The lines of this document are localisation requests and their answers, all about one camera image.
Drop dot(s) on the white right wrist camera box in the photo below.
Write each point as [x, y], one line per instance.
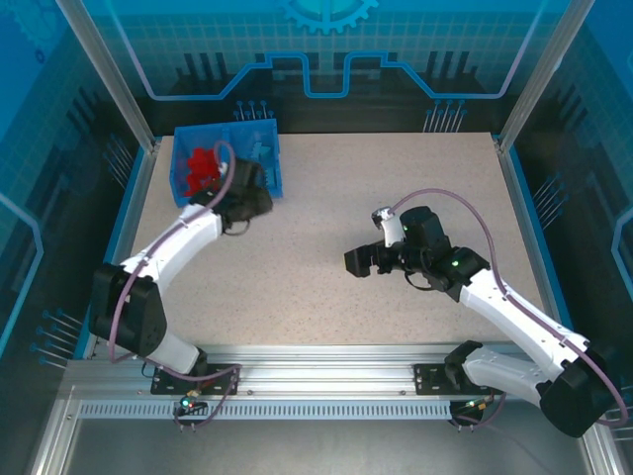
[390, 230]

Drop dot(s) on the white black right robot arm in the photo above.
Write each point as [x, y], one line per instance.
[519, 316]

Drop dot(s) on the red two-by-two lego brick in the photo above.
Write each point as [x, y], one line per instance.
[189, 188]

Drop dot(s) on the small led circuit board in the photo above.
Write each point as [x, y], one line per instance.
[190, 402]
[477, 405]

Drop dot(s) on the aluminium table rail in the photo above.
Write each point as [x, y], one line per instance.
[321, 363]

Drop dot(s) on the blue gear graphic panel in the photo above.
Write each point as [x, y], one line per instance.
[326, 59]

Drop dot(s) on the red curved lego brick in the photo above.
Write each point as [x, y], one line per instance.
[210, 173]

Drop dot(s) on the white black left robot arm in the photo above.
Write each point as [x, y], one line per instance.
[163, 247]

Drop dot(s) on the aluminium frame post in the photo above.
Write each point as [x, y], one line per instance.
[539, 84]
[114, 84]

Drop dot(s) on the blue plastic bin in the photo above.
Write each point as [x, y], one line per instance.
[272, 148]
[180, 168]

